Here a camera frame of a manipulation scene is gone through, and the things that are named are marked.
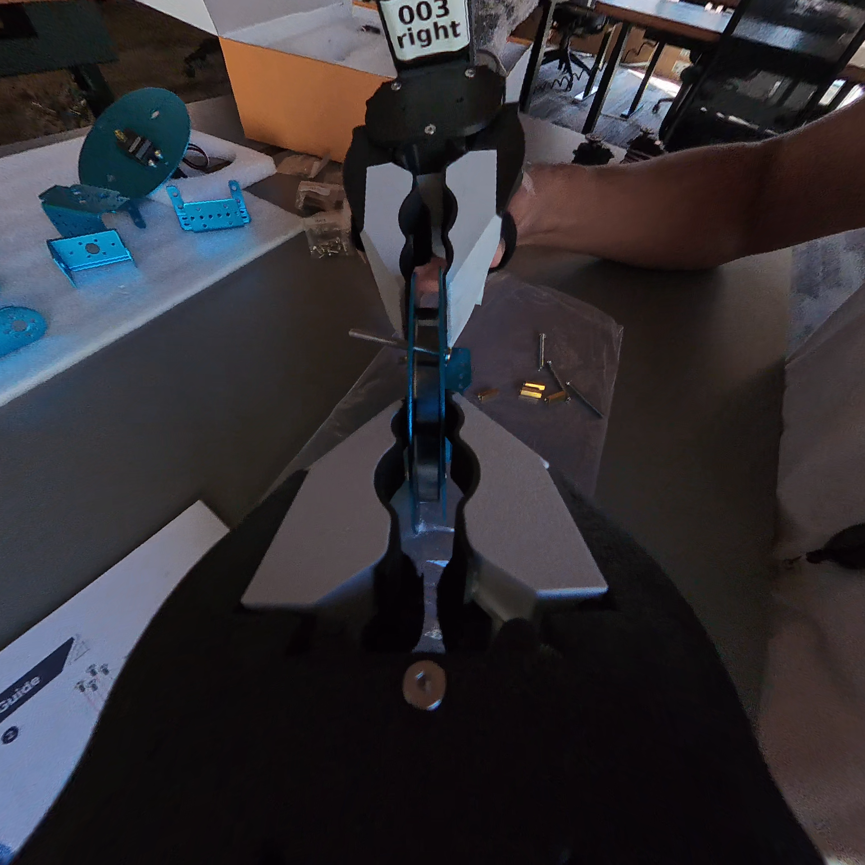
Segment black mesh office chair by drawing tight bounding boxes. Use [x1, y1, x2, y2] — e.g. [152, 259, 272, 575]
[657, 0, 865, 147]

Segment white foam sheet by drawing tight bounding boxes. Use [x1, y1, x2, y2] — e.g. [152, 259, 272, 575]
[0, 128, 308, 408]

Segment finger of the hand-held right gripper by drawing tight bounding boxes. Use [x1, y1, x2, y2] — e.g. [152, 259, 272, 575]
[364, 164, 420, 335]
[441, 150, 504, 343]

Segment blue U bracket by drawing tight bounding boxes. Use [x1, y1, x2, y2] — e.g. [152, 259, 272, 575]
[165, 178, 253, 234]

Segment teal perforated bracket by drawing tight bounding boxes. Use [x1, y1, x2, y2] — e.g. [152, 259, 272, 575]
[38, 182, 147, 239]

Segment clear plastic bag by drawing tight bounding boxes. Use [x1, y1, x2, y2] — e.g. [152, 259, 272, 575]
[284, 277, 626, 489]

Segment teal round plate with servo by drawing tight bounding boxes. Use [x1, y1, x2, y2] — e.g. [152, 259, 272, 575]
[77, 88, 192, 201]

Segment black lanyard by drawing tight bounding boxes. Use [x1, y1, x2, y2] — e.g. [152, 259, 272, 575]
[803, 526, 865, 570]

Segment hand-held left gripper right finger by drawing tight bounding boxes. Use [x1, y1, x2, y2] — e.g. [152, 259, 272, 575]
[439, 392, 609, 653]

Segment pile of small screw bags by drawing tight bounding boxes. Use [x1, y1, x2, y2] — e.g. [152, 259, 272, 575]
[270, 152, 370, 262]

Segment blue round bearing base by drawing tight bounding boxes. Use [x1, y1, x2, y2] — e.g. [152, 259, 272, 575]
[414, 267, 473, 535]

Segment person's right hand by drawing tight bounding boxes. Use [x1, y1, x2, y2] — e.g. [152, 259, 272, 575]
[503, 165, 563, 250]

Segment dark office table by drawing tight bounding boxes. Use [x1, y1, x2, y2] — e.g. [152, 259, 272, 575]
[0, 0, 120, 117]

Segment black cable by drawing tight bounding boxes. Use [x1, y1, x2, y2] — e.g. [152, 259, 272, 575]
[176, 143, 235, 179]

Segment blue bracket with hole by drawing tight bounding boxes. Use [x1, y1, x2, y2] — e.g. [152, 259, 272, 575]
[45, 230, 140, 289]

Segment orange open cardboard box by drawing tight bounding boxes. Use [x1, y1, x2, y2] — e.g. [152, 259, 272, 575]
[135, 0, 536, 164]

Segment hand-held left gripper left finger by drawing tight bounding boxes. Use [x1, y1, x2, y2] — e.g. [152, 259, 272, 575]
[241, 397, 414, 653]

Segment person's right forearm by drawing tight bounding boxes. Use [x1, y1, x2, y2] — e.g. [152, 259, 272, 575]
[534, 101, 865, 273]

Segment printed assembly guide sheet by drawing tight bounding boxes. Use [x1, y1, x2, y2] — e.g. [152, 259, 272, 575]
[0, 500, 232, 860]

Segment bubble wrapped part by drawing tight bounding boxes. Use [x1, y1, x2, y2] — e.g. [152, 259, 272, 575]
[469, 0, 543, 77]

